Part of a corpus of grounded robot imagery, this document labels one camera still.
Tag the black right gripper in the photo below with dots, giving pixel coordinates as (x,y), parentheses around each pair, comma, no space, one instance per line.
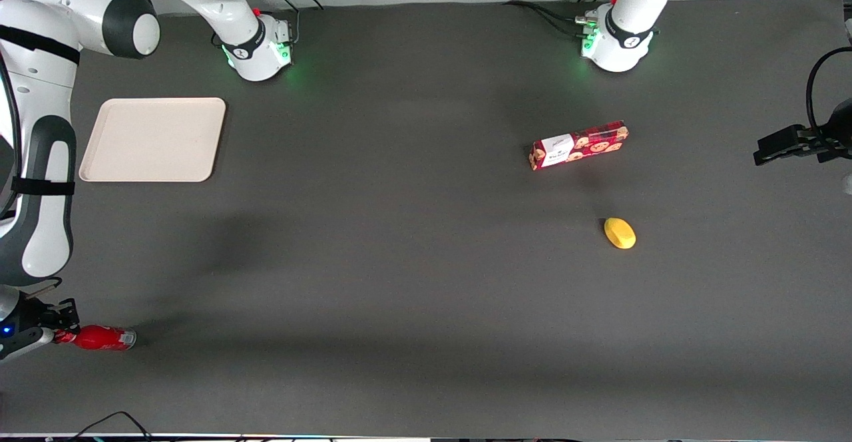
(32,315)

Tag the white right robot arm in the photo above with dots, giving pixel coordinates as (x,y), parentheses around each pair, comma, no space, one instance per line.
(40,162)

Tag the red coke bottle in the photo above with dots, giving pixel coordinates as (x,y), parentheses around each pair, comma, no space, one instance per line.
(103,338)

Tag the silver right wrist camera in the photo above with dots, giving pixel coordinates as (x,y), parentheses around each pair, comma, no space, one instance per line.
(23,343)

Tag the yellow lemon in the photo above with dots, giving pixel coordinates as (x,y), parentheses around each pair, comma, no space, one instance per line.
(620,233)

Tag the beige plastic tray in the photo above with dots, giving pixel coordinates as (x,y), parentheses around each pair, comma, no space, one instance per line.
(153,139)

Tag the red tartan cookie box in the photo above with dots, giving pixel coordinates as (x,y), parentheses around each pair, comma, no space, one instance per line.
(579,145)

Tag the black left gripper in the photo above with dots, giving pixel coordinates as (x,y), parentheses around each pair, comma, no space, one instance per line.
(827,143)

